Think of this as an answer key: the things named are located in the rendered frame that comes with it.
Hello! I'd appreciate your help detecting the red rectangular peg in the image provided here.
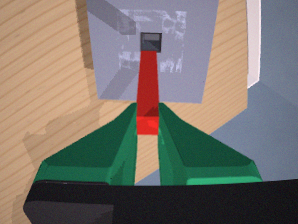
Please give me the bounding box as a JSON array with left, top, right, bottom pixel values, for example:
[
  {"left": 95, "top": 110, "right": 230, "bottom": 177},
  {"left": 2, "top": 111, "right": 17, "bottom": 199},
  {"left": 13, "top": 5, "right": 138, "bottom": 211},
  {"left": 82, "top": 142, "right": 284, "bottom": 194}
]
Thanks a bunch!
[{"left": 136, "top": 51, "right": 159, "bottom": 135}]

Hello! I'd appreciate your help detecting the grey sloped panel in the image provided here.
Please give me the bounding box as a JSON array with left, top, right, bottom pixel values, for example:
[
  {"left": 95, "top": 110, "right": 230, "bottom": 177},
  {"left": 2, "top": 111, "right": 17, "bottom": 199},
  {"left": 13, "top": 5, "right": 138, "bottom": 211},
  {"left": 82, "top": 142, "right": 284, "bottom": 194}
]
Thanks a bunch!
[{"left": 86, "top": 0, "right": 219, "bottom": 104}]

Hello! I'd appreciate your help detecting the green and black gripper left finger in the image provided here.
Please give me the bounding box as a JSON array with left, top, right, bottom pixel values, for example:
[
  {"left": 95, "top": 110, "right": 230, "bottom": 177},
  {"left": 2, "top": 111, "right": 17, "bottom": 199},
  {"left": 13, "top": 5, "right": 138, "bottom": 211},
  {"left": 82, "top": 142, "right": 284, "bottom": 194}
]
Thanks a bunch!
[{"left": 32, "top": 102, "right": 138, "bottom": 185}]

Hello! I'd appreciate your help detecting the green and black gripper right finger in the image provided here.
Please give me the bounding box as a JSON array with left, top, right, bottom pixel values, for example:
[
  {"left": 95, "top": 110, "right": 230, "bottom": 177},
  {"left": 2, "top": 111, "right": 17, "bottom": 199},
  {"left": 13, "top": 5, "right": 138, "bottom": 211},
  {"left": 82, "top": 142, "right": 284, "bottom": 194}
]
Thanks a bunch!
[{"left": 158, "top": 102, "right": 263, "bottom": 185}]

